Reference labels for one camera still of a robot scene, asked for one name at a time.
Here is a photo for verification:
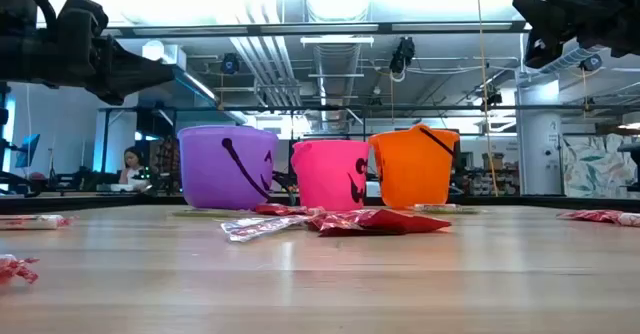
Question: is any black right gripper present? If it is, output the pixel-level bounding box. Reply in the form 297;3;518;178
511;0;640;71

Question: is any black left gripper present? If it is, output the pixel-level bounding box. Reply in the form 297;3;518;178
0;29;177;107

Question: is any red Skittles packet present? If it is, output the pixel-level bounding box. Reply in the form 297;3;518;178
307;208;453;238
253;203;314;217
556;209;624;225
0;253;40;286

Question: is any purple halloween bucket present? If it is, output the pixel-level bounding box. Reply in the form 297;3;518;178
177;124;280;211

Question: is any orange halloween bucket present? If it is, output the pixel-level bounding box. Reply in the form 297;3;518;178
368;123;461;210

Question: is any pink halloween bucket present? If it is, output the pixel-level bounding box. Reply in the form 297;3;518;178
290;139;371;212

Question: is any white ceiling unit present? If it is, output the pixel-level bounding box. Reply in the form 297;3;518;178
141;40;187;73

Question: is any plain white column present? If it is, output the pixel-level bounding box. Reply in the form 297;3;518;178
94;104;140;175

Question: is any person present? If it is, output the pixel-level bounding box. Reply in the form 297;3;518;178
118;146;151;192

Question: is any wide white column with signs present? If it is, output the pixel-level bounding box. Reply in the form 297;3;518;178
516;79;565;196

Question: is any blue computer monitor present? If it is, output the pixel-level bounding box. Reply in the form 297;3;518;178
13;132;42;170

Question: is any leaf pattern panel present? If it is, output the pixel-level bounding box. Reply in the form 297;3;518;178
562;132;640;200

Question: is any black floor stand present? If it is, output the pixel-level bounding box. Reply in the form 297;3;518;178
0;169;47;198

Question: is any cluttered storage shelf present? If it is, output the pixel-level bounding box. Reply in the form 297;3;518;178
459;151;519;197

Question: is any white ceiling light fixture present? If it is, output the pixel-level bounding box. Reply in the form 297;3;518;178
299;35;375;48

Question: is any silver flexible duct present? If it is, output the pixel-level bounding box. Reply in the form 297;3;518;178
538;46;601;75

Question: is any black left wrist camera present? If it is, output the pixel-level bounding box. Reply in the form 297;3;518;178
55;0;110;40

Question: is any yellow hanging cord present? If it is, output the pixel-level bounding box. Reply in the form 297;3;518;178
473;0;500;197

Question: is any black ceiling camera with cable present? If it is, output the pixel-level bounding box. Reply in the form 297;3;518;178
388;36;417;83

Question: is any black aluminium table frame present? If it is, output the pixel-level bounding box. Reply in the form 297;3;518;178
0;192;640;216

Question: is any overhead frame crossbar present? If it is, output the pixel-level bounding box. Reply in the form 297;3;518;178
102;19;531;39

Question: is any silver ventilation duct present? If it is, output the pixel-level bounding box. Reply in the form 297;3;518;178
304;0;371;131

